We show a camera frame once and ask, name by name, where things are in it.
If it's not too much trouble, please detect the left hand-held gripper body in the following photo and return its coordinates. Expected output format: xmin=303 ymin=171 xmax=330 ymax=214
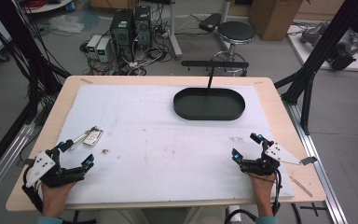
xmin=21 ymin=148 xmax=87 ymax=189

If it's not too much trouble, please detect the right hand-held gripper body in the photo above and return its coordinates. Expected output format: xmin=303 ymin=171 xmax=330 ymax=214
xmin=238 ymin=141 xmax=303 ymax=177

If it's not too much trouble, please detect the black oval tray jewelry stand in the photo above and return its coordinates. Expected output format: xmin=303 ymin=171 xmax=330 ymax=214
xmin=172 ymin=60 xmax=250 ymax=122

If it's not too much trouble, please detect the person's left hand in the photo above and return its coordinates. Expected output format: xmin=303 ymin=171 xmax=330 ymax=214
xmin=39 ymin=181 xmax=77 ymax=218

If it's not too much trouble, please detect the person's right hand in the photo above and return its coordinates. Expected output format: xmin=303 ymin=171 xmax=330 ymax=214
xmin=247 ymin=172 xmax=278 ymax=217

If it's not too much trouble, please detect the wooden table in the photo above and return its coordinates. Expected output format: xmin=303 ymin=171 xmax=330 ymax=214
xmin=5 ymin=75 xmax=327 ymax=213

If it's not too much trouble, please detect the grey tape tab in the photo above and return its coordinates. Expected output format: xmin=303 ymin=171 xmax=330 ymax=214
xmin=299 ymin=156 xmax=319 ymax=166

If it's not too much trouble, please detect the thin wooden stick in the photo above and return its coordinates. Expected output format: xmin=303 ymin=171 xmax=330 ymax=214
xmin=289 ymin=175 xmax=314 ymax=199

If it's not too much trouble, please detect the white foam mat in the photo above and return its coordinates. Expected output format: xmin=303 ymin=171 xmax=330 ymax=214
xmin=55 ymin=83 xmax=296 ymax=206

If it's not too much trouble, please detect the white power supply unit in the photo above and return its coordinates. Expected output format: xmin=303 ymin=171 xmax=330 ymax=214
xmin=96 ymin=37 xmax=112 ymax=63
xmin=86 ymin=34 xmax=103 ymax=60

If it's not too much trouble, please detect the black round stool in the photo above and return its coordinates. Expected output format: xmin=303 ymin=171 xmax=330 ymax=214
xmin=212 ymin=21 xmax=257 ymax=77

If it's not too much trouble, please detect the white board with grey machine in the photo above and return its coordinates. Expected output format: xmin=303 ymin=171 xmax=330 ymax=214
xmin=286 ymin=21 xmax=358 ymax=73

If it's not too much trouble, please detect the brown cardboard box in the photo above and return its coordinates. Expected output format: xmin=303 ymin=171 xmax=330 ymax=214
xmin=248 ymin=0 xmax=306 ymax=42

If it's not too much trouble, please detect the clear plastic bag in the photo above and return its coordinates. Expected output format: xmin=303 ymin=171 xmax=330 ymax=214
xmin=47 ymin=14 xmax=86 ymax=35

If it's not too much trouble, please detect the black computer tower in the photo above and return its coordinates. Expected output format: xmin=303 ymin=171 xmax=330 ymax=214
xmin=133 ymin=5 xmax=153 ymax=50
xmin=109 ymin=8 xmax=136 ymax=63

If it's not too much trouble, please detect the black flat pedal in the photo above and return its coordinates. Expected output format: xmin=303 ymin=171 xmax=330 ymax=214
xmin=198 ymin=12 xmax=223 ymax=34

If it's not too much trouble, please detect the white metal stand leg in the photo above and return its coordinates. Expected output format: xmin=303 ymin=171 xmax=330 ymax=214
xmin=166 ymin=0 xmax=184 ymax=62

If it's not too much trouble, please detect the round white table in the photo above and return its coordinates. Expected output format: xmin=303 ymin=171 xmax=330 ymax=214
xmin=22 ymin=0 xmax=74 ymax=14

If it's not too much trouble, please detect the aluminium rail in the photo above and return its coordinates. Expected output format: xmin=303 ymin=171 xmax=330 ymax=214
xmin=282 ymin=101 xmax=349 ymax=224
xmin=0 ymin=122 xmax=36 ymax=208

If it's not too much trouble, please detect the black metal frame post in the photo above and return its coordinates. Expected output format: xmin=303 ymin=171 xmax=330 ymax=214
xmin=0 ymin=0 xmax=73 ymax=185
xmin=273 ymin=0 xmax=358 ymax=136

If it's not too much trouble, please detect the tangle of floor cables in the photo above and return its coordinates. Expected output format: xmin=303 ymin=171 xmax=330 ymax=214
xmin=78 ymin=12 xmax=176 ymax=77

